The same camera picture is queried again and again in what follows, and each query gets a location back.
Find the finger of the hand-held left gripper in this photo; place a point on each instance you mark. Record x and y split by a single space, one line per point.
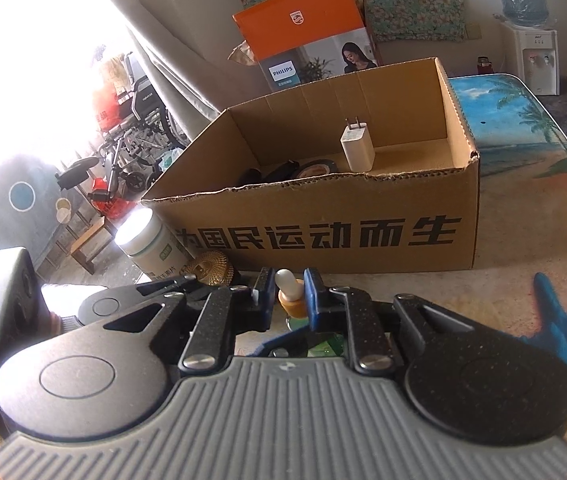
173 287

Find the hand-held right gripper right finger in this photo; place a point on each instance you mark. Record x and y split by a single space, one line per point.
316 305

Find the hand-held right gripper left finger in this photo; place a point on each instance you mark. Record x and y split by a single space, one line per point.
267 305

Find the cardboard box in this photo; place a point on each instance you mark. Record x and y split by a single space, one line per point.
313 230

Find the gold woven round object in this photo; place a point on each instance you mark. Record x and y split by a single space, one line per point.
209 267

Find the white jar green label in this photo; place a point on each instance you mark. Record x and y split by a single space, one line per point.
148 240

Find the grey painted board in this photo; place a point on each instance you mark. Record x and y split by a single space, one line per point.
3 210

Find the wooden stool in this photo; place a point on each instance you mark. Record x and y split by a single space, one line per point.
88 242

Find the black oblong object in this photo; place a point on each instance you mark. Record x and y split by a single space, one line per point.
281 171

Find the black tape roll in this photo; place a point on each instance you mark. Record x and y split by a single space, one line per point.
317 169

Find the black stand holder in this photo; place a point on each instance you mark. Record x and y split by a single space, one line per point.
76 172

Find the beige curtain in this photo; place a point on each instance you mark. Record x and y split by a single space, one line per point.
173 85

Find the orange hanging bag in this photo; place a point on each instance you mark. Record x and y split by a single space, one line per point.
111 90

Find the crumpled brown paper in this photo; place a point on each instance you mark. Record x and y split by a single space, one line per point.
242 54

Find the orange appliance carton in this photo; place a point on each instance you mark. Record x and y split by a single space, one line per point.
303 20

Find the red thermos flask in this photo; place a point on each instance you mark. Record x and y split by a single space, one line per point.
483 65

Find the white water dispenser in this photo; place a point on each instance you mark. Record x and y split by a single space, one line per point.
528 57

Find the white wall charger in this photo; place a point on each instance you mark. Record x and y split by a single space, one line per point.
357 147

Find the wall socket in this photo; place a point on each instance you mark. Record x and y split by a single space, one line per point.
473 31

